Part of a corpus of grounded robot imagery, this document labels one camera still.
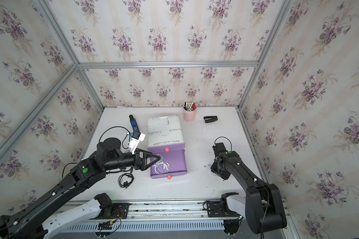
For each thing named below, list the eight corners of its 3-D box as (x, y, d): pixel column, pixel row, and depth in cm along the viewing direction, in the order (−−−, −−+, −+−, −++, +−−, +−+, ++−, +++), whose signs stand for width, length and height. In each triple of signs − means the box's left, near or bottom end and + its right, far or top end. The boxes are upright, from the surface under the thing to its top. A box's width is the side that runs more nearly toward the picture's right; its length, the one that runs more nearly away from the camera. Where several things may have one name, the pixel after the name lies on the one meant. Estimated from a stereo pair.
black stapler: (205, 122, 112) (205, 121, 111) (203, 118, 115) (204, 116, 114) (217, 121, 113) (218, 119, 111) (215, 117, 116) (216, 115, 115)
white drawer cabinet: (152, 164, 91) (146, 145, 73) (152, 139, 102) (146, 118, 85) (183, 160, 92) (184, 140, 75) (179, 136, 104) (179, 115, 87)
